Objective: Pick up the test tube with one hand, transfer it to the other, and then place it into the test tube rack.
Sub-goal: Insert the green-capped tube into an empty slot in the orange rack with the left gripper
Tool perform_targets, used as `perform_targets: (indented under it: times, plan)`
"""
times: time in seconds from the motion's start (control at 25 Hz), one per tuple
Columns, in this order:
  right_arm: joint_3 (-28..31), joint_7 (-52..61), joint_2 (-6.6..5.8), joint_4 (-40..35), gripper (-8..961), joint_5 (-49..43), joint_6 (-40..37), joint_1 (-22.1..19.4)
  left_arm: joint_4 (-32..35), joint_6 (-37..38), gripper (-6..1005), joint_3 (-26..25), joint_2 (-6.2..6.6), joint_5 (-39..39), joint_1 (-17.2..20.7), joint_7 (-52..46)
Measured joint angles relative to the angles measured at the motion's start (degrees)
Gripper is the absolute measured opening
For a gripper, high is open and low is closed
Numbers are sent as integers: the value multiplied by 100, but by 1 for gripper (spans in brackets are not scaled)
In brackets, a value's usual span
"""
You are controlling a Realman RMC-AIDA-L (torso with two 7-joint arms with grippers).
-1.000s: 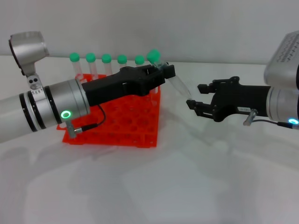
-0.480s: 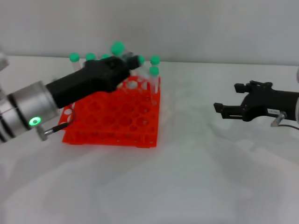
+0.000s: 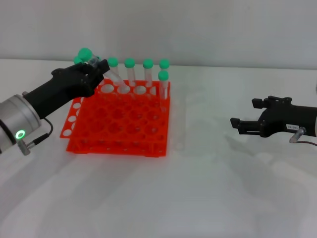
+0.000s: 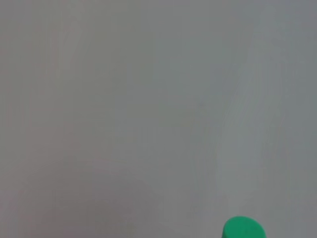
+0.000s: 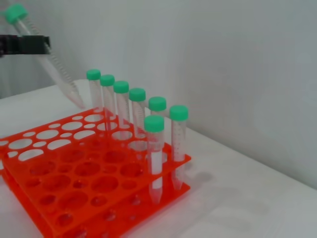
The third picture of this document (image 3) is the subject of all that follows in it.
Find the orange plastic test tube rack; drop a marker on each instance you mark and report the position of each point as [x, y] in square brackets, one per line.
[123, 124]

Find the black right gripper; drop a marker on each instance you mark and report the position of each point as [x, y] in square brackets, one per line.
[284, 119]

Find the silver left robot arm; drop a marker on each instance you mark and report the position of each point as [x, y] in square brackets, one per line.
[15, 116]

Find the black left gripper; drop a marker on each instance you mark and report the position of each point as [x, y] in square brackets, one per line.
[64, 89]

